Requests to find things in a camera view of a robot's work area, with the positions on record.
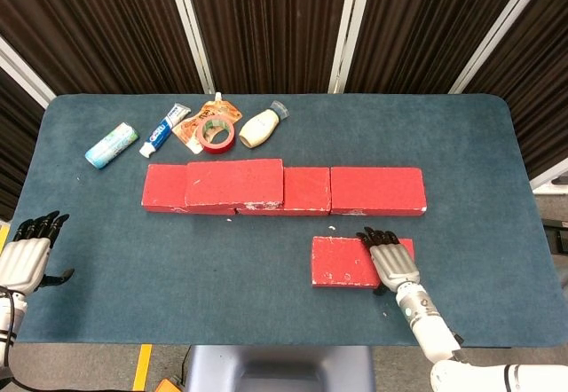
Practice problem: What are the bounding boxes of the black box on floor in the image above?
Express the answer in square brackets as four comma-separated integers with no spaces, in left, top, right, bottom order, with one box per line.
[543,218,568,255]

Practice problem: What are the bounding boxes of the blue white cylindrical canister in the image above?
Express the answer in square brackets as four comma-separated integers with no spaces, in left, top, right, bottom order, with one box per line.
[84,122,140,170]

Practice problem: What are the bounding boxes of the orange floor object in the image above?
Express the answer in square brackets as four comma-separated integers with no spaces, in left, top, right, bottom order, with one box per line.
[154,377,187,392]

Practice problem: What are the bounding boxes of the brown ribbed partition panel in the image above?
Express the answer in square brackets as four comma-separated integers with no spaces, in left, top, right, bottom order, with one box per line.
[461,0,568,180]
[348,0,533,95]
[0,66,45,223]
[0,0,209,97]
[184,0,351,96]

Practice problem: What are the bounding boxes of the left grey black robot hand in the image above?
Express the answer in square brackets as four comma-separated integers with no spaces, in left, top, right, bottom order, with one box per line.
[0,210,75,295]

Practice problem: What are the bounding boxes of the red foam brick heavily chipped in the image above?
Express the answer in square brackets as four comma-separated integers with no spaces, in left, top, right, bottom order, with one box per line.
[184,158,285,210]

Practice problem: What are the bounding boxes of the cream bottle clear cap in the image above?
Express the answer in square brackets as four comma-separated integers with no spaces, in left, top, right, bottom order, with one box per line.
[238,100,288,149]

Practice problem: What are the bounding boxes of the red foam brick white specks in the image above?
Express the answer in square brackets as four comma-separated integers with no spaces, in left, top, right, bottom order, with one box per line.
[311,235,416,289]

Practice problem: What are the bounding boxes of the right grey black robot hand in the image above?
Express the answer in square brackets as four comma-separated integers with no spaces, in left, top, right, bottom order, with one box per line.
[356,226,422,296]

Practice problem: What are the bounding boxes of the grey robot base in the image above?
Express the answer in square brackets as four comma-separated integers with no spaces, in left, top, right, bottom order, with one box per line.
[184,345,377,392]

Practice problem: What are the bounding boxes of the blue white toothpaste tube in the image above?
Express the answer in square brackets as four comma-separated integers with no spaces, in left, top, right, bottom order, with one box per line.
[138,102,192,159]

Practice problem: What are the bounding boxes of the orange spout pouch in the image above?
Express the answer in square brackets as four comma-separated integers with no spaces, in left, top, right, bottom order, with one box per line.
[170,92,244,153]

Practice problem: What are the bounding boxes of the white partition post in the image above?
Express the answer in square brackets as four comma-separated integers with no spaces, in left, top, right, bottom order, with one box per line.
[327,0,377,95]
[0,36,57,108]
[529,156,568,191]
[448,0,551,95]
[163,0,217,95]

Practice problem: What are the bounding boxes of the red tape roll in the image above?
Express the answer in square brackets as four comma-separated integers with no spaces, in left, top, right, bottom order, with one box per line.
[196,115,237,155]

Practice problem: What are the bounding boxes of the blue felt table cover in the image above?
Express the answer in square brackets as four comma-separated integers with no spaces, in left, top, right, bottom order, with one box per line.
[8,93,561,349]

